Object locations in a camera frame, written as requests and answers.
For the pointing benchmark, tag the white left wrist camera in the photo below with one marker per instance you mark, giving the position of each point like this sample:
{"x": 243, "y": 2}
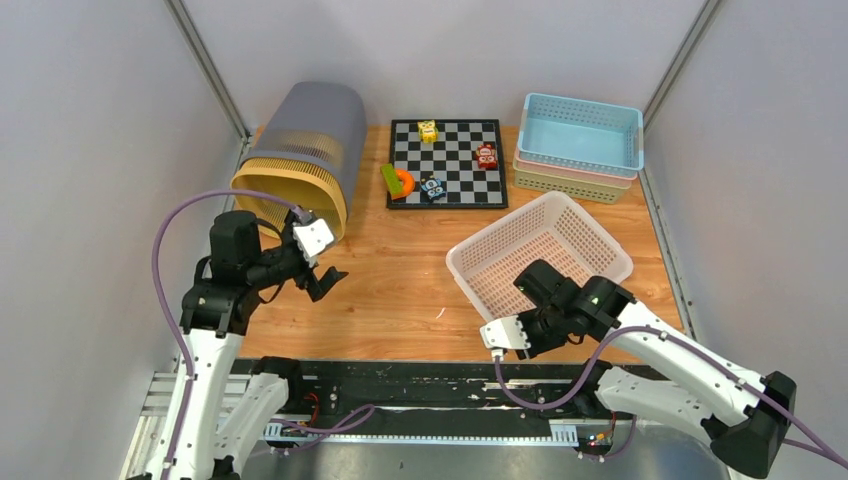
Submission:
{"x": 313, "y": 239}

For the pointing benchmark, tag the grey and yellow laundry bin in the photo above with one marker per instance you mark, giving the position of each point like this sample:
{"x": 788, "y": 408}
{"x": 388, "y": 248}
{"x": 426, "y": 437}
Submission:
{"x": 310, "y": 152}

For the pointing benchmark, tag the yellow owl toy block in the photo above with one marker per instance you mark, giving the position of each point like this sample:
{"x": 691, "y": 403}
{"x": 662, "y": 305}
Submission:
{"x": 428, "y": 131}

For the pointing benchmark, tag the light blue plastic basket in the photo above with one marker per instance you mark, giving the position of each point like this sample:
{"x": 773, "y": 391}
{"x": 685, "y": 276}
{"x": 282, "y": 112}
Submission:
{"x": 584, "y": 135}

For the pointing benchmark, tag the orange arch toy block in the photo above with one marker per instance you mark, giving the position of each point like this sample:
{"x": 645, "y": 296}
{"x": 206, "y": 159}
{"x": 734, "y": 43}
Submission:
{"x": 409, "y": 182}

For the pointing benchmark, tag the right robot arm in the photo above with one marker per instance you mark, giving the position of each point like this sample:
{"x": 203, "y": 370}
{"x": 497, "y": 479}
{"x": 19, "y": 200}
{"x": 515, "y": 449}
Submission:
{"x": 739, "y": 413}

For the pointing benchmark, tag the right aluminium frame post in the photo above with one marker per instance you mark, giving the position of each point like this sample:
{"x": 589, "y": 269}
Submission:
{"x": 698, "y": 28}

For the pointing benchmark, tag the green plastic basket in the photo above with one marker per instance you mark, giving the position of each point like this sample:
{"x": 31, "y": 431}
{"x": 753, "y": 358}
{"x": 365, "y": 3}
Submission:
{"x": 574, "y": 188}

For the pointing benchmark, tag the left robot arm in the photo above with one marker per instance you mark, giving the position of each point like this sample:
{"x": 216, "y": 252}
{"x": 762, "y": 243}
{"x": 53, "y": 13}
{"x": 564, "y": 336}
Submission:
{"x": 197, "y": 440}

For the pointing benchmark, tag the left aluminium frame post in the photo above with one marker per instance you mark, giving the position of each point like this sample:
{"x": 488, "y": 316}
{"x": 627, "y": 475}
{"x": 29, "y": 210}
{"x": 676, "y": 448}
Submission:
{"x": 203, "y": 58}

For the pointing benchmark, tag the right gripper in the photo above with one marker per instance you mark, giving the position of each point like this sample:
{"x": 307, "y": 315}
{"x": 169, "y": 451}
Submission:
{"x": 536, "y": 345}

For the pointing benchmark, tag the black metal base rail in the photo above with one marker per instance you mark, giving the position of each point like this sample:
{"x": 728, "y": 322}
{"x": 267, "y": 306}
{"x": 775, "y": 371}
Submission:
{"x": 418, "y": 404}

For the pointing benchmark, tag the black and white chessboard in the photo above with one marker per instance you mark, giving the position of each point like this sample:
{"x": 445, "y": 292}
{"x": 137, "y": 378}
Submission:
{"x": 450, "y": 158}

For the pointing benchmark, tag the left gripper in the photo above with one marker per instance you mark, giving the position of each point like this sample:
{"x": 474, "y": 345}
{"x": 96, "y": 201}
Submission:
{"x": 317, "y": 287}

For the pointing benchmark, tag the red owl toy block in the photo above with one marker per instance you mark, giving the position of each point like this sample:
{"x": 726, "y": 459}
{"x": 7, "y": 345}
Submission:
{"x": 486, "y": 156}

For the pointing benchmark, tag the aluminium frame post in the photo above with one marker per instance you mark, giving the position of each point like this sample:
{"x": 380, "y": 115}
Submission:
{"x": 698, "y": 28}
{"x": 203, "y": 58}

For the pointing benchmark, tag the pink plastic basket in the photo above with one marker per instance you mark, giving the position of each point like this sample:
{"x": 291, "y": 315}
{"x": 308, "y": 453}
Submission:
{"x": 573, "y": 174}

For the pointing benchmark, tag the blue owl toy block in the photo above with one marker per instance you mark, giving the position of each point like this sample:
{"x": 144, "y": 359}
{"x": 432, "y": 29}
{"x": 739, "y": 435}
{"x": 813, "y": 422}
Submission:
{"x": 432, "y": 189}

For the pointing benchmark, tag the large white plastic basket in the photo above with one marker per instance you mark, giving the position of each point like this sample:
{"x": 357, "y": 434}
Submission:
{"x": 553, "y": 228}

